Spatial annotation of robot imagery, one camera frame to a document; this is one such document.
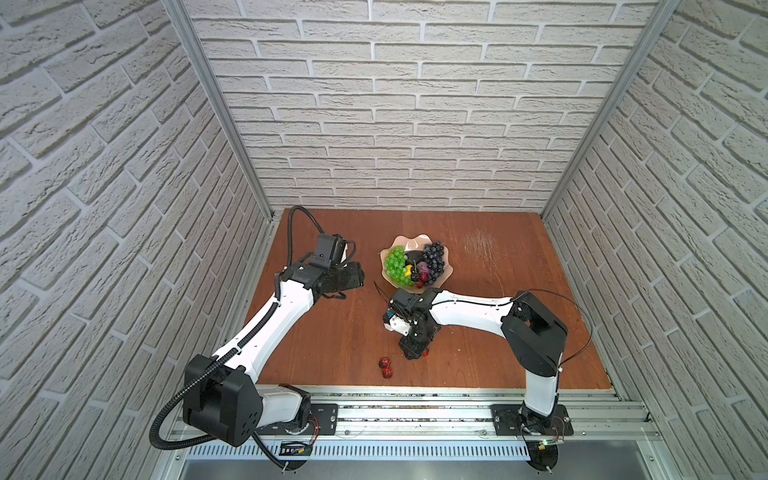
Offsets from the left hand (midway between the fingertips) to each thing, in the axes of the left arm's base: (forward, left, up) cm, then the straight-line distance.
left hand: (358, 271), depth 82 cm
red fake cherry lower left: (-23, -8, -16) cm, 29 cm away
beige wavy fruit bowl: (+9, -18, -9) cm, 22 cm away
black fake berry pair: (+5, -18, -11) cm, 21 cm away
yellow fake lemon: (+6, -15, -11) cm, 20 cm away
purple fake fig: (+9, -21, -12) cm, 25 cm away
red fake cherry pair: (+3, -19, -13) cm, 23 cm away
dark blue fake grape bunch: (+12, -24, -9) cm, 28 cm away
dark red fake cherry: (-18, -19, -16) cm, 30 cm away
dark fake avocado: (+14, -18, -12) cm, 26 cm away
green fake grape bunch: (+8, -11, -10) cm, 17 cm away
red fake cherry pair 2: (-20, -7, -16) cm, 26 cm away
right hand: (-17, -15, -17) cm, 28 cm away
